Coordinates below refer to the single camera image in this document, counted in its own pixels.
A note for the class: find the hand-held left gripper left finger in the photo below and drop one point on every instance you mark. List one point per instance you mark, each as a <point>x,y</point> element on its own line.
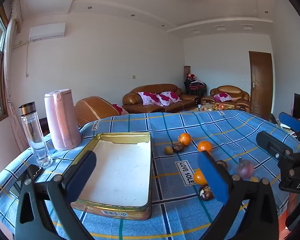
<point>81,177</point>

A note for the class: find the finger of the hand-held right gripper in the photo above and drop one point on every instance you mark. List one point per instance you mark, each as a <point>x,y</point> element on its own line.
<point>272,142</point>
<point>290,121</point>

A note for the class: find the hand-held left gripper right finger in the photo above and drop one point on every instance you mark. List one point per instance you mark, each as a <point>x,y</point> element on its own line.
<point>212,177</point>

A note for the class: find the orange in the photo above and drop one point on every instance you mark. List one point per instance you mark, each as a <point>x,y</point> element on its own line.
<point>205,146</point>
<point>199,177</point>
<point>184,139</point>

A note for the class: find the reddish purple round fruit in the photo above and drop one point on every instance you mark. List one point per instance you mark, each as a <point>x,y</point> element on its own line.
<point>245,169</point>

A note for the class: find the gold metal tin box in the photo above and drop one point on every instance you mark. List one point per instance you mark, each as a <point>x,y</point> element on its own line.
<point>120,170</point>

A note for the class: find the brown wooden door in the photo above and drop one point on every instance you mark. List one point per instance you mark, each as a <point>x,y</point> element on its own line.
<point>261,85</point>

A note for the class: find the black smartphone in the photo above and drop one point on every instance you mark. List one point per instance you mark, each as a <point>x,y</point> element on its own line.
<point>35,171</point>

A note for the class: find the clear glass water bottle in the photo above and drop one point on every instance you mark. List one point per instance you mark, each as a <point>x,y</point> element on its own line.
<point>36,140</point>

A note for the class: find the pink electric kettle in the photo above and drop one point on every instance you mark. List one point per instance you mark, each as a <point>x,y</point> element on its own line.
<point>61,120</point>

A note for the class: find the dark chair back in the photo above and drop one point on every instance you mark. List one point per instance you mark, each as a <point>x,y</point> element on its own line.
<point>43,126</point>

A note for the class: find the pink floral pillow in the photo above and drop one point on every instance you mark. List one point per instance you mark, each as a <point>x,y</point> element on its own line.
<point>223,96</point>
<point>168,98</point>
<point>120,109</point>
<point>148,98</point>

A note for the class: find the brown leather armchair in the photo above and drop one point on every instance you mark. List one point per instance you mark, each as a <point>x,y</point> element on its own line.
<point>95,107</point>
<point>230,90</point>

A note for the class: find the cluttered coffee table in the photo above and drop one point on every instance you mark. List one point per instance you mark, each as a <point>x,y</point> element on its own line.
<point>210,107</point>

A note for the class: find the blue plaid tablecloth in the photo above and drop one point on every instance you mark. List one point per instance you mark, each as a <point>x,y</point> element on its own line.
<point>165,125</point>

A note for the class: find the stack of dark chairs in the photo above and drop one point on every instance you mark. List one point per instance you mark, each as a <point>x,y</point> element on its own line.
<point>196,87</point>

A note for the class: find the brown leather three-seat sofa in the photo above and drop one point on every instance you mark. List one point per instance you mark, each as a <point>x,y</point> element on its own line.
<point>150,107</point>

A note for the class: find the red plush toys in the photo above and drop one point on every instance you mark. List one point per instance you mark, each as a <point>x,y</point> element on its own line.
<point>191,76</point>

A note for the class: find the tall brown floor vase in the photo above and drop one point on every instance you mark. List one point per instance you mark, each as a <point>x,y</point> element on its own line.
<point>187,70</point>

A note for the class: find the pink sheer curtain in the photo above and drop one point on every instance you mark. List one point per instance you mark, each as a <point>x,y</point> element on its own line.
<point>11,85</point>

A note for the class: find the white wall air conditioner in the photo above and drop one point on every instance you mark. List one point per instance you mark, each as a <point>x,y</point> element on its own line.
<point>47,31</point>

